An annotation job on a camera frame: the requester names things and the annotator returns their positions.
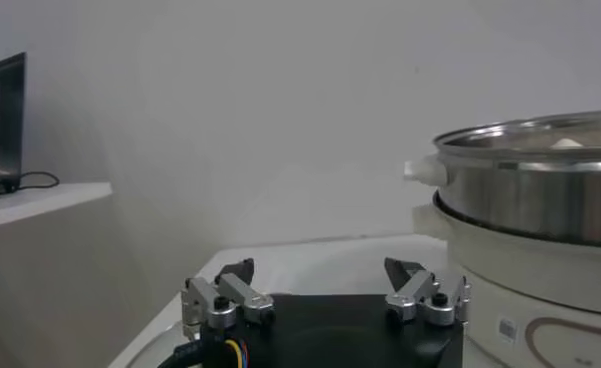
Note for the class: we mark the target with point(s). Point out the white side table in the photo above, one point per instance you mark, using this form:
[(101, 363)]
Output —
[(55, 200)]

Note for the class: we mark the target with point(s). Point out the white steamed baozi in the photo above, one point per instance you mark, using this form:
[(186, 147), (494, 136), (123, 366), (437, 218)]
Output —
[(566, 144)]

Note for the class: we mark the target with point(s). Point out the black laptop screen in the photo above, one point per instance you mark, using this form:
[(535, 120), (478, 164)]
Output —
[(2, 120)]

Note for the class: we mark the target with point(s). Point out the stainless steel steamer basket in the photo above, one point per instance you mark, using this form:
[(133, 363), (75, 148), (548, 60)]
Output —
[(520, 200)]

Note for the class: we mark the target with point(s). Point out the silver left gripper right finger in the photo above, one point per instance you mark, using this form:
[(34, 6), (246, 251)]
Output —
[(415, 292)]

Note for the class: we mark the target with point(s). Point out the white electric cooker base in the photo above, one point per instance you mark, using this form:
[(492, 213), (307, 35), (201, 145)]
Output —
[(510, 280)]

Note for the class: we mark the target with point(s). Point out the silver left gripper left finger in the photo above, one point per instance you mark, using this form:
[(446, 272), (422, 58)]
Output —
[(240, 295)]

